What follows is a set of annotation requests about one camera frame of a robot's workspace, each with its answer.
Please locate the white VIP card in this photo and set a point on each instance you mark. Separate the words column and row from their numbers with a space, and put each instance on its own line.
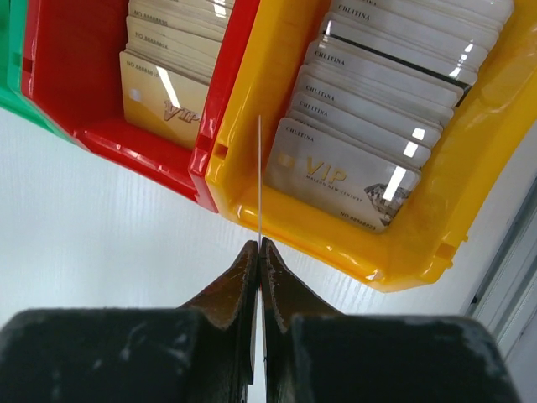
column 260, row 181

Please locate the white cards in yellow bin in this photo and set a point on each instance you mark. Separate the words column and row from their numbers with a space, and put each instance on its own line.
column 378, row 86

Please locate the aluminium frame rail right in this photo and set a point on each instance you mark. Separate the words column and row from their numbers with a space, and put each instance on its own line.
column 505, row 301

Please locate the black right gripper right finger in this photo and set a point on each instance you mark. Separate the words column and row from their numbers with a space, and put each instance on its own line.
column 315, row 353

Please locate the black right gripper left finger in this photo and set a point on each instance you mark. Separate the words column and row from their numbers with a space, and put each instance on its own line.
column 200, row 351

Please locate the gold card in red bin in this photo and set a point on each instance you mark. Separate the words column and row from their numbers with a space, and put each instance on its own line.
column 168, row 64

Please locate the yellow storage bin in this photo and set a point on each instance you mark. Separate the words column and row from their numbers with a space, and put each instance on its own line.
column 419, row 244

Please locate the green storage bin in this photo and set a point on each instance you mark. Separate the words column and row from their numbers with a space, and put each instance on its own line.
column 18, row 29

